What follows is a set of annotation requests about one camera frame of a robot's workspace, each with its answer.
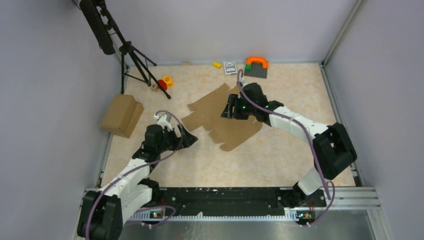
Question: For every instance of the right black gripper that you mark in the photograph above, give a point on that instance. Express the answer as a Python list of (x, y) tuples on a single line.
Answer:
[(234, 100)]

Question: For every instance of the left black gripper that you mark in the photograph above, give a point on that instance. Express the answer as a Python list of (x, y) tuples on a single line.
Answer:
[(177, 140)]

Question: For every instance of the brown cardboard box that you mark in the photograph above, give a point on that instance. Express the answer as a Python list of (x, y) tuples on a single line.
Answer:
[(206, 112), (122, 115)]

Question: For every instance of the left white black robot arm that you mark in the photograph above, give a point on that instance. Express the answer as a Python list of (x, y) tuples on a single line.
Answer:
[(126, 185)]

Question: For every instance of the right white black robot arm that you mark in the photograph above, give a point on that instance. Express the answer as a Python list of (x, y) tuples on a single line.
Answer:
[(331, 146)]

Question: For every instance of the playing card deck box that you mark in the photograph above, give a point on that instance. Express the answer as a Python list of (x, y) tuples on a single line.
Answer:
[(230, 67)]

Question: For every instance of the folded brown cardboard box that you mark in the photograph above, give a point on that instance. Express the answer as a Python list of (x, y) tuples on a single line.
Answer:
[(122, 115)]

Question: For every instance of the yellow small block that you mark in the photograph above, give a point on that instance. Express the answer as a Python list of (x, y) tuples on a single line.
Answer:
[(217, 64)]

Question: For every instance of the grey building baseplate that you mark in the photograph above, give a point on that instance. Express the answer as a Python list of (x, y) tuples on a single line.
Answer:
[(257, 71)]

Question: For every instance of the orange arch block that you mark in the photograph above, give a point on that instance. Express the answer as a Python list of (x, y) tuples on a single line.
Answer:
[(257, 60)]

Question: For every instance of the small wooden cube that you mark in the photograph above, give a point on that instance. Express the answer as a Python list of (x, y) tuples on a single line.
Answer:
[(154, 88)]

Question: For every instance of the red round toy disc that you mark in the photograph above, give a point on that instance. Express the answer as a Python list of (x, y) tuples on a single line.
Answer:
[(163, 84)]

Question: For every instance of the yellow round toy disc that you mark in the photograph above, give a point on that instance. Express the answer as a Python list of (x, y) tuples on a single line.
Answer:
[(168, 81)]

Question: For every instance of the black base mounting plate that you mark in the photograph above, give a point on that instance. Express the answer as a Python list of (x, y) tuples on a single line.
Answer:
[(233, 201)]

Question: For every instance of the black camera tripod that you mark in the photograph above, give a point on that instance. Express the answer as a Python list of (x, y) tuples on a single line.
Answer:
[(104, 27)]

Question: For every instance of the aluminium frame rail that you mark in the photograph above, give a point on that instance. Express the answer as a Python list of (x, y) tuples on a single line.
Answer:
[(342, 200)]

